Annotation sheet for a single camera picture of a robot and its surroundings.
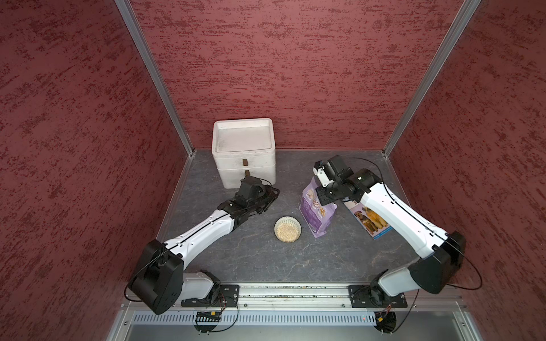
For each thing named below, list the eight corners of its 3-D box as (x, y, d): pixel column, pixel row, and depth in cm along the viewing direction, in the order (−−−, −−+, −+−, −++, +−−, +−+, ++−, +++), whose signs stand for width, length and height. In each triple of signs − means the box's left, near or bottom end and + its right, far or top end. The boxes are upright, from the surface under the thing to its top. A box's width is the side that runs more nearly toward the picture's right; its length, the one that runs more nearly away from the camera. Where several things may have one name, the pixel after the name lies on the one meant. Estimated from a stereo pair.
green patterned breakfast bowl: (274, 244, 88) (273, 239, 83) (274, 221, 94) (274, 215, 90) (301, 244, 88) (302, 239, 84) (299, 221, 95) (300, 215, 90)
